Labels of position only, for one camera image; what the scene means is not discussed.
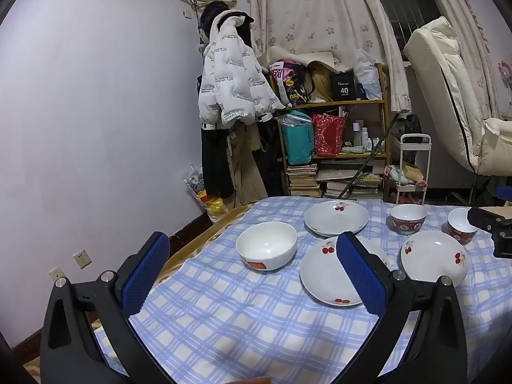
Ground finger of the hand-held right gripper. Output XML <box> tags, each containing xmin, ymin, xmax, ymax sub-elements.
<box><xmin>468</xmin><ymin>207</ymin><xmax>512</xmax><ymax>233</ymax></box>

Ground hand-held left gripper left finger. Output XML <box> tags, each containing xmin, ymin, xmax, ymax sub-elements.
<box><xmin>40</xmin><ymin>231</ymin><xmax>177</xmax><ymax>384</ymax></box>

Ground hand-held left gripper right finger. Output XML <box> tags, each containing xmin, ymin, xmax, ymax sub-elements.
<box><xmin>336</xmin><ymin>231</ymin><xmax>468</xmax><ymax>384</ymax></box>

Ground red patterned bowl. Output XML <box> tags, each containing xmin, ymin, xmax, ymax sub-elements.
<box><xmin>390</xmin><ymin>204</ymin><xmax>428</xmax><ymax>236</ymax></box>
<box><xmin>447</xmin><ymin>207</ymin><xmax>480</xmax><ymax>245</ymax></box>

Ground white cherry print plate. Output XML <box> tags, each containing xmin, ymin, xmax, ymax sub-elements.
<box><xmin>401</xmin><ymin>231</ymin><xmax>468</xmax><ymax>289</ymax></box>
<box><xmin>300</xmin><ymin>236</ymin><xmax>389</xmax><ymax>307</ymax></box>
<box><xmin>304</xmin><ymin>200</ymin><xmax>369</xmax><ymax>236</ymax></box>

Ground white bowl with red label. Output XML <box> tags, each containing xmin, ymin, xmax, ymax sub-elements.
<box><xmin>236</xmin><ymin>221</ymin><xmax>297</xmax><ymax>271</ymax></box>

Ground wide stack of books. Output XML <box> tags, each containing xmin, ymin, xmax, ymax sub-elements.
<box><xmin>324</xmin><ymin>168</ymin><xmax>385</xmax><ymax>201</ymax></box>

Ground blue plaid tablecloth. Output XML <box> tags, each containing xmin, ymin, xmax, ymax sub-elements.
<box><xmin>94</xmin><ymin>196</ymin><xmax>512</xmax><ymax>384</ymax></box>

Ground plastic bag with yellow contents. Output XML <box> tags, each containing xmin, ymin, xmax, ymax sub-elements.
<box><xmin>185</xmin><ymin>166</ymin><xmax>228</xmax><ymax>222</ymax></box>

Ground white trolley cart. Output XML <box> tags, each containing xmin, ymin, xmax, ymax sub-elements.
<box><xmin>384</xmin><ymin>134</ymin><xmax>432</xmax><ymax>204</ymax></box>

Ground small stack of books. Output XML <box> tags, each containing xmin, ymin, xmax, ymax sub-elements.
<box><xmin>286</xmin><ymin>163</ymin><xmax>321</xmax><ymax>198</ymax></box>

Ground dark broom stick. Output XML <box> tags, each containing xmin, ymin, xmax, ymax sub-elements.
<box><xmin>338</xmin><ymin>112</ymin><xmax>401</xmax><ymax>201</ymax></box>

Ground black hanging garment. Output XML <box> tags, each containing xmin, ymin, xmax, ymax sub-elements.
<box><xmin>200</xmin><ymin>122</ymin><xmax>235</xmax><ymax>200</ymax></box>
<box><xmin>258</xmin><ymin>120</ymin><xmax>288</xmax><ymax>197</ymax></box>

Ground red bag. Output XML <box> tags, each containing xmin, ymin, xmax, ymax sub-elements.
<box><xmin>312</xmin><ymin>113</ymin><xmax>348</xmax><ymax>156</ymax></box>

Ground pink fan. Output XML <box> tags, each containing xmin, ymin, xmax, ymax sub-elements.
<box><xmin>498</xmin><ymin>60</ymin><xmax>512</xmax><ymax>118</ymax></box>

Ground beige hanging trousers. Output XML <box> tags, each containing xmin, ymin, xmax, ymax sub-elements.
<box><xmin>229</xmin><ymin>125</ymin><xmax>268</xmax><ymax>204</ymax></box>

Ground cream recliner chair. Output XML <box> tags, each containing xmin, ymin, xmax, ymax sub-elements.
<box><xmin>403</xmin><ymin>17</ymin><xmax>512</xmax><ymax>177</ymax></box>

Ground teal bag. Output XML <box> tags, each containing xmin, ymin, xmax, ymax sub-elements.
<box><xmin>280</xmin><ymin>110</ymin><xmax>315</xmax><ymax>165</ymax></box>

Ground wooden shelf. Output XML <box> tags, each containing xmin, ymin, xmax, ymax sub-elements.
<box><xmin>268</xmin><ymin>63</ymin><xmax>390</xmax><ymax>203</ymax></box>

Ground white plastic bag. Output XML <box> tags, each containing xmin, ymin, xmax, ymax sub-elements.
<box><xmin>354</xmin><ymin>49</ymin><xmax>384</xmax><ymax>100</ymax></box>

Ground black box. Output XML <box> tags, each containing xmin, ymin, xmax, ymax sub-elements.
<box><xmin>330</xmin><ymin>71</ymin><xmax>356</xmax><ymax>101</ymax></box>

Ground floral cream curtain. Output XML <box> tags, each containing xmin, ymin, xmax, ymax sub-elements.
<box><xmin>244</xmin><ymin>0</ymin><xmax>411</xmax><ymax>113</ymax></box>
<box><xmin>416</xmin><ymin>0</ymin><xmax>512</xmax><ymax>116</ymax></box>

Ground colourful printed bag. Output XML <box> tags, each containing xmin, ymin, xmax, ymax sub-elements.
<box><xmin>270</xmin><ymin>59</ymin><xmax>310</xmax><ymax>105</ymax></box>

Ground white puffer jacket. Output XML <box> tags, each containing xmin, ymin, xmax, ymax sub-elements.
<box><xmin>199</xmin><ymin>10</ymin><xmax>285</xmax><ymax>126</ymax></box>

